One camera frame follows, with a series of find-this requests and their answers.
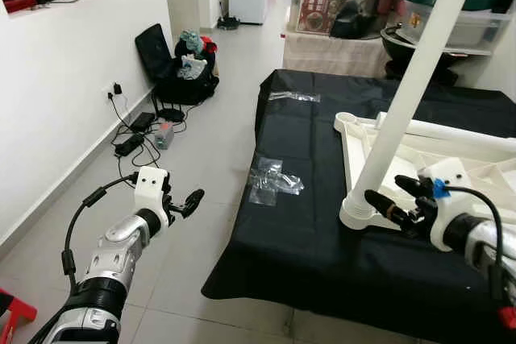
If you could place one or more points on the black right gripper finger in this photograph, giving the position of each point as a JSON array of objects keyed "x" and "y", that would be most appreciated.
[
  {"x": 411, "y": 185},
  {"x": 385, "y": 207}
]

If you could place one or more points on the white plastic table leg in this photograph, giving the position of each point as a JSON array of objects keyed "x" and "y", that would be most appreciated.
[
  {"x": 459, "y": 128},
  {"x": 411, "y": 86}
]

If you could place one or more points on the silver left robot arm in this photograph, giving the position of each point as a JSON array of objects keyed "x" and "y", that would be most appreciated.
[{"x": 121, "y": 247}]

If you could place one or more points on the grey charger with red label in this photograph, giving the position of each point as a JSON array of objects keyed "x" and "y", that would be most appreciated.
[{"x": 164, "y": 136}]

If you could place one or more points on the black power strip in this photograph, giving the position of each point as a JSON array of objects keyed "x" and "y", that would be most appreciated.
[{"x": 129, "y": 145}]

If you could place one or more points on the black power adapter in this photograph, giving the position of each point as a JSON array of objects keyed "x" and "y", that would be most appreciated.
[{"x": 143, "y": 121}]

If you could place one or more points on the flat black router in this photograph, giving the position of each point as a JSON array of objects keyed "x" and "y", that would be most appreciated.
[{"x": 169, "y": 113}]

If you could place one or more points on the crumpled clear plastic bag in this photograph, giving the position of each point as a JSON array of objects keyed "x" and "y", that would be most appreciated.
[{"x": 270, "y": 183}]

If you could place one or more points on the white plastic table top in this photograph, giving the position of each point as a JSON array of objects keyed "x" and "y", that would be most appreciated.
[{"x": 492, "y": 168}]

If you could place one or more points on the black cloth cover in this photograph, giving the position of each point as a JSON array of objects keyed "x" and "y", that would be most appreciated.
[{"x": 306, "y": 239}]

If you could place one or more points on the white plastic bag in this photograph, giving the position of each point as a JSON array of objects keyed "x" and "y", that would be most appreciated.
[{"x": 192, "y": 66}]

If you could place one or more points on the open black suitcase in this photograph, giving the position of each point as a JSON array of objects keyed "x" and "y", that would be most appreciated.
[{"x": 153, "y": 54}]

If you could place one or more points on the black wok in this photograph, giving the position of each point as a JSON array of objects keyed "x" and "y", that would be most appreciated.
[{"x": 399, "y": 50}]

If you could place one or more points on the teal plush toy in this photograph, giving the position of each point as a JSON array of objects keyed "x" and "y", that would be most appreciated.
[{"x": 191, "y": 39}]

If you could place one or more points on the flat clear plastic strip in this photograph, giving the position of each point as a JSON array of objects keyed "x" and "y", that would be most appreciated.
[{"x": 294, "y": 97}]

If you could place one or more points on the red cloth item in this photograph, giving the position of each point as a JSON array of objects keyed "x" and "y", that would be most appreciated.
[{"x": 210, "y": 43}]

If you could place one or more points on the beige cloth covered table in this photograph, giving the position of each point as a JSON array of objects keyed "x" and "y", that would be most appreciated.
[{"x": 330, "y": 58}]

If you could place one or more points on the white shelf board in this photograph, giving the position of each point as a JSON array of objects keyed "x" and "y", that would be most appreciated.
[{"x": 480, "y": 50}]

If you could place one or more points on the black mop head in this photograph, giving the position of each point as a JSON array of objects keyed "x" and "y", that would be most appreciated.
[{"x": 228, "y": 23}]

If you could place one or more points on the clear plastic storage box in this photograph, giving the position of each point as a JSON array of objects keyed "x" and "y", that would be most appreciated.
[{"x": 476, "y": 30}]

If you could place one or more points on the red plastic stool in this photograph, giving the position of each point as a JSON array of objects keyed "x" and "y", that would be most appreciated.
[{"x": 14, "y": 308}]

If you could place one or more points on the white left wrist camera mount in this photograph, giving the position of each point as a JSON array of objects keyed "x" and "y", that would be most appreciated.
[{"x": 151, "y": 187}]

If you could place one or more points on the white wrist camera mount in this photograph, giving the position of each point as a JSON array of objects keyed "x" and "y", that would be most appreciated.
[
  {"x": 151, "y": 187},
  {"x": 451, "y": 175}
]

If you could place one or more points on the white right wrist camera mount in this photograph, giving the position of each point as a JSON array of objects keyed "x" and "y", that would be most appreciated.
[{"x": 451, "y": 175}]

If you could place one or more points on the wall socket with black plugs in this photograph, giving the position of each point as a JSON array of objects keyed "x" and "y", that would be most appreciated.
[{"x": 117, "y": 89}]

